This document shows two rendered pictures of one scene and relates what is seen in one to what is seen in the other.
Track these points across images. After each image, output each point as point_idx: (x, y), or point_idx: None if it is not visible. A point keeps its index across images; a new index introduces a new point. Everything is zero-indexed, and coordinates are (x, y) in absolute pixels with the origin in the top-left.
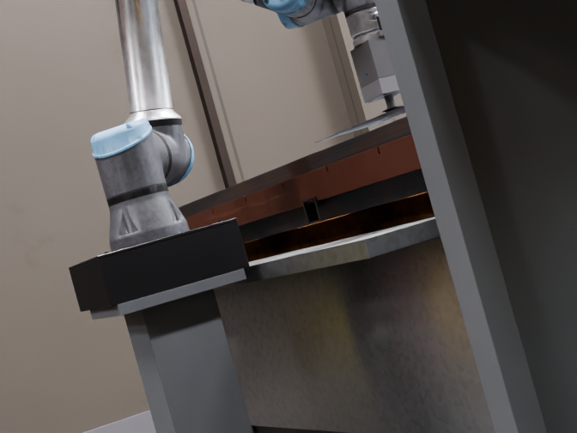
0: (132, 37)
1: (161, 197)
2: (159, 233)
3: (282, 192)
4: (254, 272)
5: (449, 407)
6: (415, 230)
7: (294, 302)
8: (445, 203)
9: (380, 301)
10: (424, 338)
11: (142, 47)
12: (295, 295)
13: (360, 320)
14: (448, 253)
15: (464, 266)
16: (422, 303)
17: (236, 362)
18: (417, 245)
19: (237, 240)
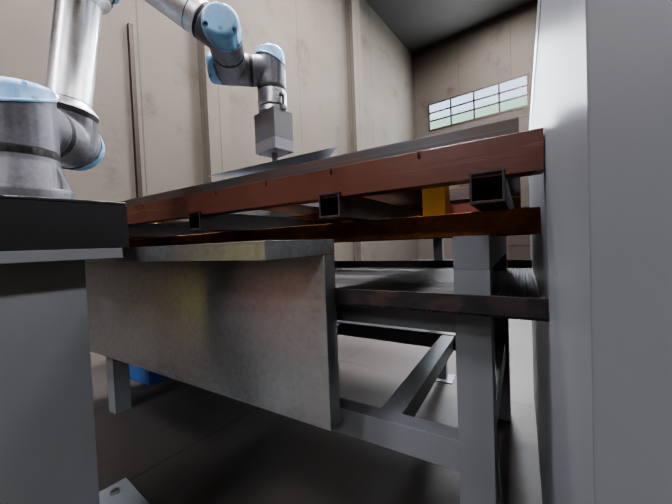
0: (63, 28)
1: (47, 162)
2: (29, 193)
3: (174, 204)
4: (133, 254)
5: (280, 388)
6: (303, 245)
7: (163, 283)
8: (656, 157)
9: (239, 296)
10: (272, 332)
11: (72, 41)
12: (166, 278)
13: (216, 306)
14: (606, 275)
15: (667, 315)
16: (279, 305)
17: (108, 314)
18: (288, 259)
19: (122, 222)
